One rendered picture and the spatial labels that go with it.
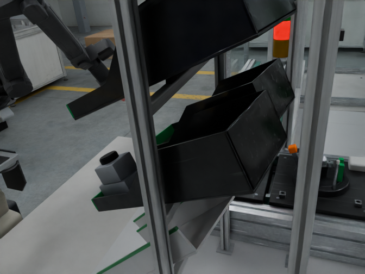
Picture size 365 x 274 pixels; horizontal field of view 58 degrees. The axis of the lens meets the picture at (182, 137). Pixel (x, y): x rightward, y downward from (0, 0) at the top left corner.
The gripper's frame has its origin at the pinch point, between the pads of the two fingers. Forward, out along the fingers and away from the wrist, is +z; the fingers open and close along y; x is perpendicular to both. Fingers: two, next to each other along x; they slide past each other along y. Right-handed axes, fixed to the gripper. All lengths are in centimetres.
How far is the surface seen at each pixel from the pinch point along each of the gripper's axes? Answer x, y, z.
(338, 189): -23, -73, 29
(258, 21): -9, -98, -33
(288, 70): -40, -47, 10
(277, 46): -41, -46, 2
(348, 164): -34, -65, 36
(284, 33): -43, -47, 0
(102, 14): -154, 936, 116
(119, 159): 9, -77, -21
